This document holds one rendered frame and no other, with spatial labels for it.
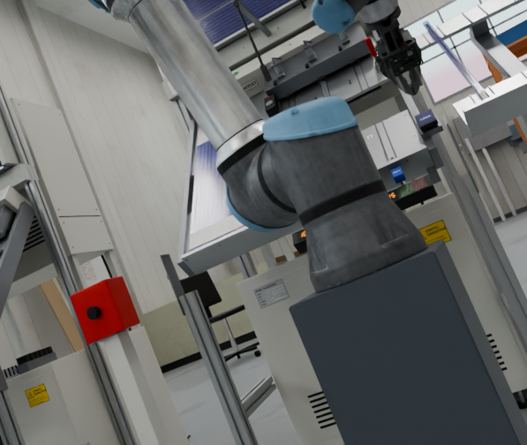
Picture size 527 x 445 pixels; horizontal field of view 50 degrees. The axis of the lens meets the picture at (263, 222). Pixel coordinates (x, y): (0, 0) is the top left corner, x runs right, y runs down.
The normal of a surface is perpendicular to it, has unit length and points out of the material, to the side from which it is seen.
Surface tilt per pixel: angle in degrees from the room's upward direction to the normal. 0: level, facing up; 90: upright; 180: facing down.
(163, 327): 90
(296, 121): 87
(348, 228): 73
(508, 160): 90
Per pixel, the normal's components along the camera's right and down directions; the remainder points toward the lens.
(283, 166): -0.83, 0.29
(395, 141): -0.49, -0.64
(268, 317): -0.30, 0.02
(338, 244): -0.54, -0.19
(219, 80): 0.31, -0.20
